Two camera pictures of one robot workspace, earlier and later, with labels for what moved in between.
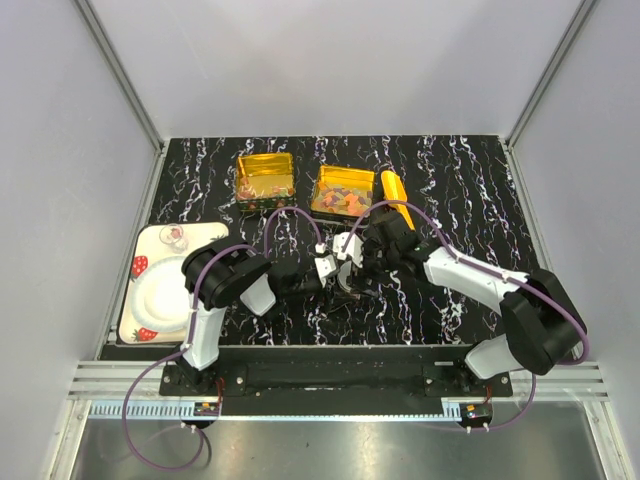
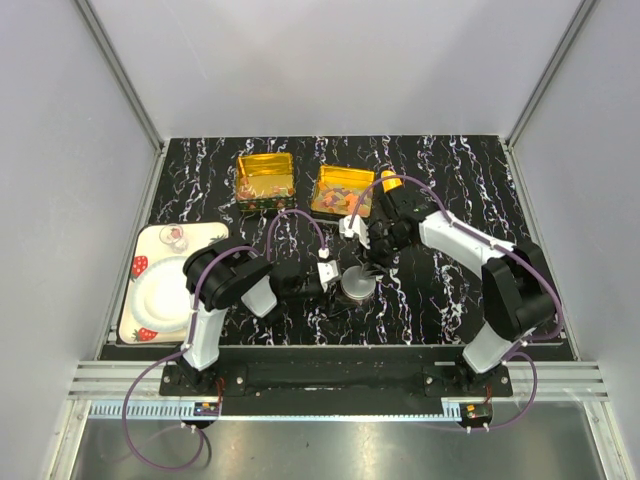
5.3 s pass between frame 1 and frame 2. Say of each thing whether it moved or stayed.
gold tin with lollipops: stayed
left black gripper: stayed
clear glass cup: moved
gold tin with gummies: stayed
